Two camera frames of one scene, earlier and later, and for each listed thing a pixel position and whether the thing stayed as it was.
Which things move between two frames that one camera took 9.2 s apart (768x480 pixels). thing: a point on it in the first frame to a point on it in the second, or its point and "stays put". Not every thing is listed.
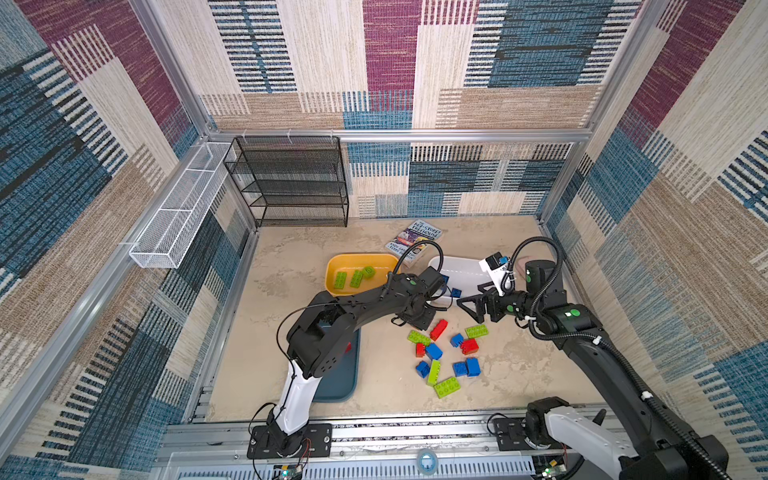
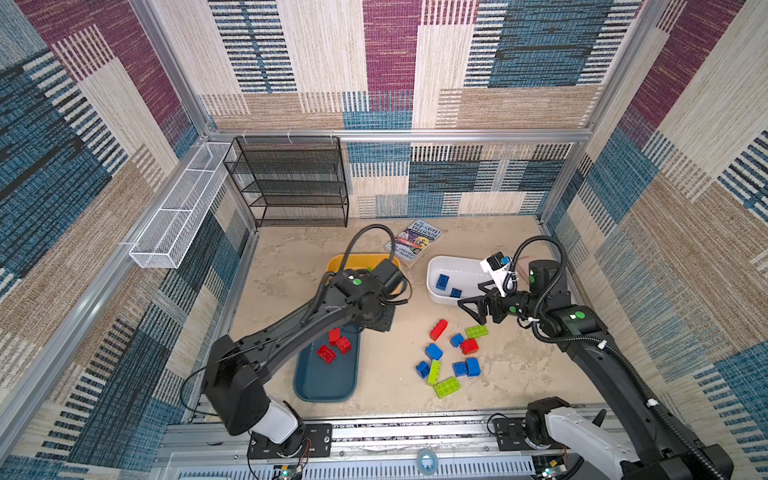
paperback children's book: x=416 y=232 stays put
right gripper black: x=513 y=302 stays put
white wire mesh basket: x=165 y=240 stays put
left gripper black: x=423 y=326 to x=386 y=323
